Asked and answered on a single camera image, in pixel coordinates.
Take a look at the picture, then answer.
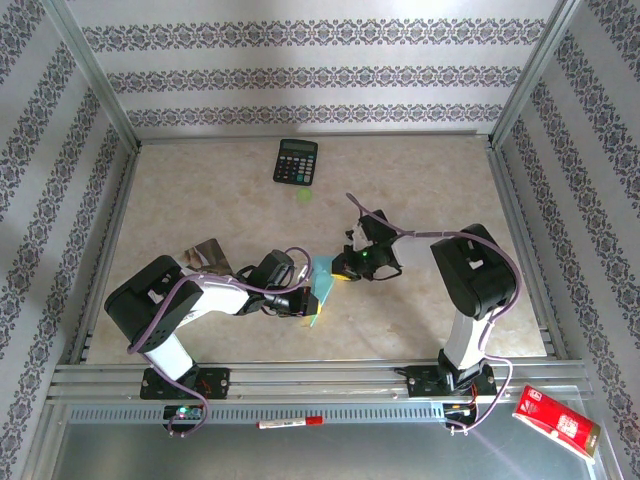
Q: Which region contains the light blue paper sheet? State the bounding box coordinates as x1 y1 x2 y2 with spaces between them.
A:
299 255 338 329

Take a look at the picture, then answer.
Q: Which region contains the white booklet with photo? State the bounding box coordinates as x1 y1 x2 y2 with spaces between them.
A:
172 238 236 330

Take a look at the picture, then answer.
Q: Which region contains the red white marker pen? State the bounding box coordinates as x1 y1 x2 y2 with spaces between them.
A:
256 414 324 431

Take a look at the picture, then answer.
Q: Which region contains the black calculator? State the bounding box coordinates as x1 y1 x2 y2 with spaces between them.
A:
272 138 320 187

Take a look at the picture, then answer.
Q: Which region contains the red carton box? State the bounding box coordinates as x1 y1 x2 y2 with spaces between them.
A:
512 383 602 460

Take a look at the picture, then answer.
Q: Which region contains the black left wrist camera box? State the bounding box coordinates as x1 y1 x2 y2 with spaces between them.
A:
237 249 314 293

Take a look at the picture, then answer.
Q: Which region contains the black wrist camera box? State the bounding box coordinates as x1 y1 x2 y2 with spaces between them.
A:
344 209 397 247
237 249 314 293

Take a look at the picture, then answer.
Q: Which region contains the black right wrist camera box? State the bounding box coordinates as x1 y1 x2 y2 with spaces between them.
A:
344 209 397 247

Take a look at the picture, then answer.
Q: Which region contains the aluminium front rail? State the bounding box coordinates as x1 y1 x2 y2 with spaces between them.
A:
47 357 594 402

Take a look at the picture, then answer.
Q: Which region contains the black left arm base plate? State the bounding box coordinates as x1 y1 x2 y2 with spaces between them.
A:
139 366 232 401

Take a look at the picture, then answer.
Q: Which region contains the slotted grey cable duct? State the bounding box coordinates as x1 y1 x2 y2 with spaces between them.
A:
67 402 447 426

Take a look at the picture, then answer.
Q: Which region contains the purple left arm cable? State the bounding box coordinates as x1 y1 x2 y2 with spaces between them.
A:
126 246 314 439

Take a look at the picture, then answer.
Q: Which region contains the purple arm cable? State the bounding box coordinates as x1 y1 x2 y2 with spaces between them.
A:
126 246 314 439
345 193 524 434

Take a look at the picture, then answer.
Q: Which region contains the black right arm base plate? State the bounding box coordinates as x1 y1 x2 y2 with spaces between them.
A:
405 364 499 400

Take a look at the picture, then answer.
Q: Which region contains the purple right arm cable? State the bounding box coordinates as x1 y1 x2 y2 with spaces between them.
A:
345 193 524 434

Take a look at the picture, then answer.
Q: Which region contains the aluminium back rail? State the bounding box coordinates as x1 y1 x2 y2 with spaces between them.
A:
135 129 494 146

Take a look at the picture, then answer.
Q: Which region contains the aluminium side rail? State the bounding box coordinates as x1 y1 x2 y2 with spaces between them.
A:
485 142 572 360
67 143 142 364

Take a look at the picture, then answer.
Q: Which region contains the aluminium frame post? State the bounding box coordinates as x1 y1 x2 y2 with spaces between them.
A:
42 0 142 147
488 0 587 147

